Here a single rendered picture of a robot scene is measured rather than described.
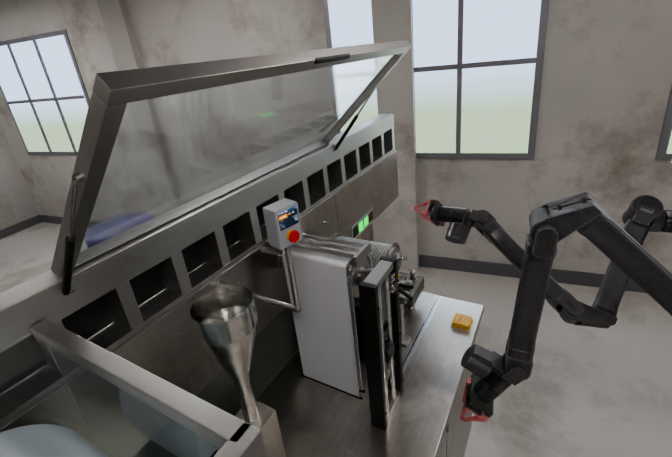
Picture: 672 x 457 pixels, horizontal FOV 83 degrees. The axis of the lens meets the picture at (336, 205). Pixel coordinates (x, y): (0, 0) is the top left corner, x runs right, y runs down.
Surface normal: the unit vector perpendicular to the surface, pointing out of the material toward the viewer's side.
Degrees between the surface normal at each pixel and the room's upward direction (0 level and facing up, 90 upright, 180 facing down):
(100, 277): 90
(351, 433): 0
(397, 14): 90
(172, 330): 90
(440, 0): 90
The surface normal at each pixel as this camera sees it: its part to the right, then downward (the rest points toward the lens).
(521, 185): -0.37, 0.39
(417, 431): -0.11, -0.92
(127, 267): 0.87, 0.11
